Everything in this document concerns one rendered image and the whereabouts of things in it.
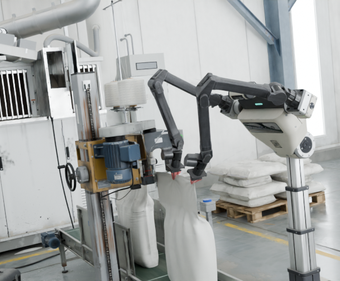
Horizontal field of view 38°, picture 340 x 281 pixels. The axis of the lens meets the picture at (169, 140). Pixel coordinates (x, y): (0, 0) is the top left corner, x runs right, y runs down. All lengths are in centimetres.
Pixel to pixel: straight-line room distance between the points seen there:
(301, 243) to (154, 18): 545
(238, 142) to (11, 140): 423
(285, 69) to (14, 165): 499
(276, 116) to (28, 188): 363
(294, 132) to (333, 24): 756
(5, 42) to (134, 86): 272
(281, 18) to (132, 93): 615
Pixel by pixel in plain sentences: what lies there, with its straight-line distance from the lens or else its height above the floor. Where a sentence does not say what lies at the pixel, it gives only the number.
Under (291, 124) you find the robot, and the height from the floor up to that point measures 134.
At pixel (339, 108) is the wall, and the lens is 1023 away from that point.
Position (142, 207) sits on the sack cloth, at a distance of 350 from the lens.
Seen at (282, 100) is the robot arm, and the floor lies 148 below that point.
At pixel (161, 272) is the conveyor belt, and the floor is 38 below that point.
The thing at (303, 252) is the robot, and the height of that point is 56.
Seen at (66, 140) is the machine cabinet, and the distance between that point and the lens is 585.
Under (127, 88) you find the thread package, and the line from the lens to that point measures 294.
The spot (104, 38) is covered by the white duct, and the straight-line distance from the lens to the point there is 641.
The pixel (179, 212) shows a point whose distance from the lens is 306.
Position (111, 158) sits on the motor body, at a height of 124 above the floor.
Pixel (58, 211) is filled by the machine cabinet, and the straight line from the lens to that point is 590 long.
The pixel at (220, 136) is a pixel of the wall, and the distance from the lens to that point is 838.
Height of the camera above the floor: 158
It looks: 5 degrees down
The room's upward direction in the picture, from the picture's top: 6 degrees counter-clockwise
